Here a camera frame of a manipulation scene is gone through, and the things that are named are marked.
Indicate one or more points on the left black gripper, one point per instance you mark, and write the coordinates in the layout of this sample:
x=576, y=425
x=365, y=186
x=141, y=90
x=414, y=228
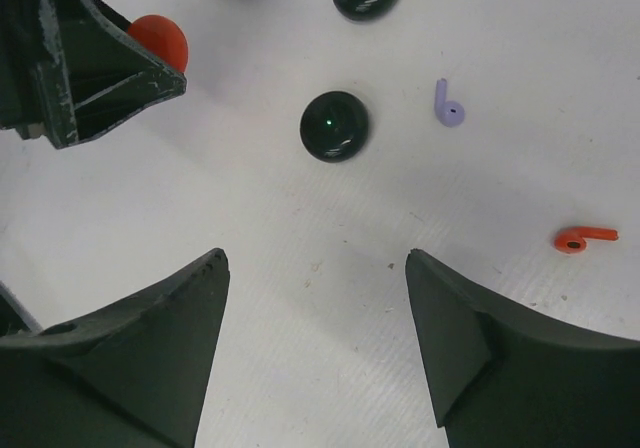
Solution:
x=70, y=72

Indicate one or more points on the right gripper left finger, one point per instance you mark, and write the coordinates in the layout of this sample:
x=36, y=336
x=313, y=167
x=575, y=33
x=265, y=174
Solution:
x=131, y=374

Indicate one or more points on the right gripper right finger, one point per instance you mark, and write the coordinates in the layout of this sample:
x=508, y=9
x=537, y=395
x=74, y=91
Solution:
x=501, y=374

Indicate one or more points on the orange charging case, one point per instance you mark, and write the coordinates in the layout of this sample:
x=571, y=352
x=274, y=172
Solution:
x=162, y=37

